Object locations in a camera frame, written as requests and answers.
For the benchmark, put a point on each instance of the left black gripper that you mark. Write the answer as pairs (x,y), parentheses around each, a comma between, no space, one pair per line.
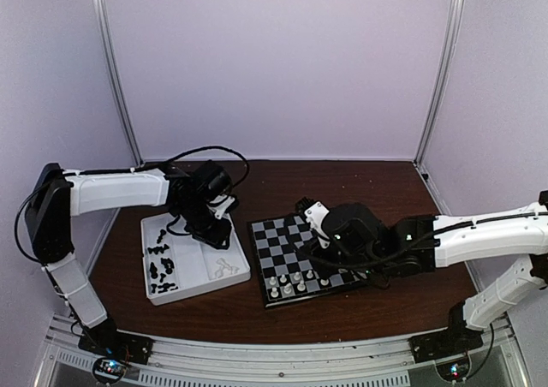
(217,238)

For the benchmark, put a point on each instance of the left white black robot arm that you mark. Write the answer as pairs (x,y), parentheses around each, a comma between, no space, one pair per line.
(60,198)

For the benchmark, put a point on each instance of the black chess pieces pile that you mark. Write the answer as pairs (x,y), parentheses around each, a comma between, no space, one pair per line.
(160,266)

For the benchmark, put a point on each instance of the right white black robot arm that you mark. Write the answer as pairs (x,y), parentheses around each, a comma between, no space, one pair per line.
(521,232)

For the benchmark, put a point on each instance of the front aluminium rail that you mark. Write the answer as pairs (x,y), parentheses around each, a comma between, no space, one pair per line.
(384,361)

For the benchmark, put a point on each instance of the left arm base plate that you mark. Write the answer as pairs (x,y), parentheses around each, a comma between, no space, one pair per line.
(127,348)

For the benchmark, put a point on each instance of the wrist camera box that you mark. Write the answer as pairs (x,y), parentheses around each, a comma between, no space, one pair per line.
(353,229)
(211,180)

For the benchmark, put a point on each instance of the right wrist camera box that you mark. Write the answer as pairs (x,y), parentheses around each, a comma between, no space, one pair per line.
(353,229)

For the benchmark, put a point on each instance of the right controller circuit board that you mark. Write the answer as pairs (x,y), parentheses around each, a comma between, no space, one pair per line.
(453,371)

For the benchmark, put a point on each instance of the black white chess board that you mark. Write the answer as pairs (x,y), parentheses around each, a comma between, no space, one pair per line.
(274,258)

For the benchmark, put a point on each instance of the white compartment tray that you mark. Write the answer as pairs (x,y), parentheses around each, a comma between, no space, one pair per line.
(195,263)

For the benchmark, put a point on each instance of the controller circuit board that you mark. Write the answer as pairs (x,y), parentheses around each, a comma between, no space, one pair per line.
(107,370)
(453,371)

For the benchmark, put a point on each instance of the white chess pieces pile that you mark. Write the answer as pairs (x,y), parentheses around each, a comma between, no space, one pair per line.
(225,269)

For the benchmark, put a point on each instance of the aluminium frame post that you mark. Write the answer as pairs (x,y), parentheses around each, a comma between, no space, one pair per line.
(115,79)
(452,30)

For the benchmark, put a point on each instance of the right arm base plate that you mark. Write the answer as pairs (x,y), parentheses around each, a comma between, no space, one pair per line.
(442,344)

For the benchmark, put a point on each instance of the left controller circuit board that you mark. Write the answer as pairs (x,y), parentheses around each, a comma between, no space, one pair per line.
(107,370)

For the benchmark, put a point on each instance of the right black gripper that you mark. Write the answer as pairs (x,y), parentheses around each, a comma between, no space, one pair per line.
(319,238)

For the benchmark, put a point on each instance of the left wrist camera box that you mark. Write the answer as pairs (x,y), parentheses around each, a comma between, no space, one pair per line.
(211,180)

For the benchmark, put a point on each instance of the right aluminium frame post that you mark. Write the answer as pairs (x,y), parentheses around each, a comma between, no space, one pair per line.
(452,30)

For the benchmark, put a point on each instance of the left aluminium frame post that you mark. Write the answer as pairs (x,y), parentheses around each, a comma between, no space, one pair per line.
(115,79)

